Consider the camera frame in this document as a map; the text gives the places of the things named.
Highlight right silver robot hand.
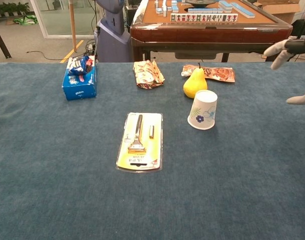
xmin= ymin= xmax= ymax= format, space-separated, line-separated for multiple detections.
xmin=263 ymin=34 xmax=305 ymax=105

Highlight white floral paper cup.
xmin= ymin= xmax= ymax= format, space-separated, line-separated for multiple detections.
xmin=187 ymin=89 xmax=218 ymax=131

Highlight black tripod stand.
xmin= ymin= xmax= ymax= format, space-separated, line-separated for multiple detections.
xmin=288 ymin=0 xmax=305 ymax=58

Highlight cardboard box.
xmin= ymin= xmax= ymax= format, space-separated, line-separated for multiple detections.
xmin=257 ymin=0 xmax=302 ymax=25

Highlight orange spouted drink pouch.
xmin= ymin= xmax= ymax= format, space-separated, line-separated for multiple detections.
xmin=181 ymin=64 xmax=236 ymax=84

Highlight brown wooden mahjong table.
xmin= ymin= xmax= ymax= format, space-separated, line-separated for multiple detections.
xmin=129 ymin=0 xmax=293 ymax=63

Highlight face-up mahjong tile row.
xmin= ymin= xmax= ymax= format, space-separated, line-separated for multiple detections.
xmin=170 ymin=13 xmax=239 ymax=23

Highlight low blue mahjong tile row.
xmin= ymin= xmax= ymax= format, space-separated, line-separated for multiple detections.
xmin=188 ymin=7 xmax=225 ymax=14

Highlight yellow pear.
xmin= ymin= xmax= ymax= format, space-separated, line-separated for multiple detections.
xmin=183 ymin=62 xmax=208 ymax=99

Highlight stacked blue mahjong tile cluster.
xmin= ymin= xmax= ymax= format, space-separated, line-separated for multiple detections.
xmin=154 ymin=0 xmax=180 ymax=16

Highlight beige red snack packet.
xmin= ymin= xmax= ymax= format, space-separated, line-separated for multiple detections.
xmin=133 ymin=59 xmax=166 ymax=90

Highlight razor blister pack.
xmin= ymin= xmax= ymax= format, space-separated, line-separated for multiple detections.
xmin=115 ymin=112 xmax=164 ymax=173

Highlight blue cookie packet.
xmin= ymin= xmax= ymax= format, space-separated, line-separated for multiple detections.
xmin=67 ymin=55 xmax=93 ymax=77

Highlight blue cookie box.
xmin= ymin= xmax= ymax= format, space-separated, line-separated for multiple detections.
xmin=61 ymin=56 xmax=98 ymax=101

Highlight wooden pole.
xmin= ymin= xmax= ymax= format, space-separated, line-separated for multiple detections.
xmin=68 ymin=0 xmax=78 ymax=53

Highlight blue felt table cover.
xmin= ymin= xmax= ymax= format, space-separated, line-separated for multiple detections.
xmin=0 ymin=62 xmax=305 ymax=240

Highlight green bag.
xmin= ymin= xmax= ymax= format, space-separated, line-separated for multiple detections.
xmin=12 ymin=14 xmax=39 ymax=26

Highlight green potted plants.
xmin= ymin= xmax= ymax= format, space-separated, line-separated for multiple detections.
xmin=0 ymin=2 xmax=31 ymax=23

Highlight black table leg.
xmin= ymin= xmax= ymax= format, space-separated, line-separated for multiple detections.
xmin=0 ymin=21 xmax=12 ymax=60

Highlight long blue mahjong tile wall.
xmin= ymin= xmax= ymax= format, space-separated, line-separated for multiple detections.
xmin=231 ymin=1 xmax=256 ymax=19

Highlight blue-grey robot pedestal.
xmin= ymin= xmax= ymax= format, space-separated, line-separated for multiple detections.
xmin=94 ymin=0 xmax=135 ymax=63

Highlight black floor cable bundle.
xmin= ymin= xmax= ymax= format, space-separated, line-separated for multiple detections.
xmin=84 ymin=37 xmax=99 ymax=58

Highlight long black floor cable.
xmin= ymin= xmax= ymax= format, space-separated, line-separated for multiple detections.
xmin=26 ymin=49 xmax=68 ymax=62

